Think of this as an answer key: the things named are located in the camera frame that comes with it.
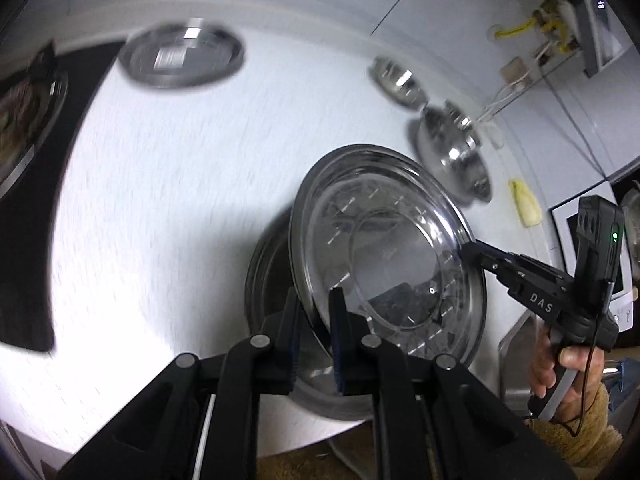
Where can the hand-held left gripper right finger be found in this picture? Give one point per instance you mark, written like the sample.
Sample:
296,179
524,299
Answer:
336,340

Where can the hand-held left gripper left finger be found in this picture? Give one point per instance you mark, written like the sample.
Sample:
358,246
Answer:
295,330

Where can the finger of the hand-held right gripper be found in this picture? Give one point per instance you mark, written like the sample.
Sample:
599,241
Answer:
480,255

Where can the large steel bowl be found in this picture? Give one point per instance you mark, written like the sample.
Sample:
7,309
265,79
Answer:
455,155

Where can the person's right forearm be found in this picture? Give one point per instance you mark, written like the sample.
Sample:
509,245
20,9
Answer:
595,435

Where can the person's right hand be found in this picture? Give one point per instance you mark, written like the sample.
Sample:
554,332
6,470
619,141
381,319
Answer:
575,360

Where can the yellow sponge cloth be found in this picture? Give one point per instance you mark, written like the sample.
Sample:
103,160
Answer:
525,205

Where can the white framed black panel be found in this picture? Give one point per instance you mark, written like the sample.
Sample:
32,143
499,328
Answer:
565,240

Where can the small steel bowl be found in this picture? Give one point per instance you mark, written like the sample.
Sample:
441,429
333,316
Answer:
400,80

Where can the yellow gas pipes with valves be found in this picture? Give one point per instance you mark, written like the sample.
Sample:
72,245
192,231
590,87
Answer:
515,30

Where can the black gas stove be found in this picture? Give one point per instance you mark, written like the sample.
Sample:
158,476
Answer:
25,260

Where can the beige wall socket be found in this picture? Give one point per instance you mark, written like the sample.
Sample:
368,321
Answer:
515,69

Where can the white wall box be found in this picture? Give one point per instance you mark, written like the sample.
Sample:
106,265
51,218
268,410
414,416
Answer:
595,35

